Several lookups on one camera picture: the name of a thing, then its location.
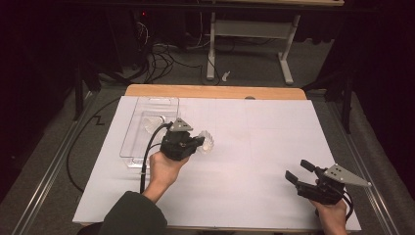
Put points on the person's left hand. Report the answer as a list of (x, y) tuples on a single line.
[(164, 171)]

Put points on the white paper sheet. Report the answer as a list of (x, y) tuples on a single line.
[(228, 202)]

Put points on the person's right hand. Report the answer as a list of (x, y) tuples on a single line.
[(332, 218)]

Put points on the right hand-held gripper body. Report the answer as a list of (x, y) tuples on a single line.
[(326, 194)]

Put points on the black stand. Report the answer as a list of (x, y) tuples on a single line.
[(347, 104), (78, 91)]

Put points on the white table frame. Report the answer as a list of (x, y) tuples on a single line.
[(251, 28)]

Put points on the white shuttlecock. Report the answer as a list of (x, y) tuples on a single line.
[(208, 145), (152, 124)]

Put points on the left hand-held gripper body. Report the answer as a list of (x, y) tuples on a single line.
[(177, 147)]

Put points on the clear plastic tray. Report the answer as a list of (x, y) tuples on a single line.
[(137, 140)]

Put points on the metal floor rail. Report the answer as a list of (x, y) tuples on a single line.
[(49, 176), (368, 192)]

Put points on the white scrap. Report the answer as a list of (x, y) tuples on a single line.
[(225, 76)]

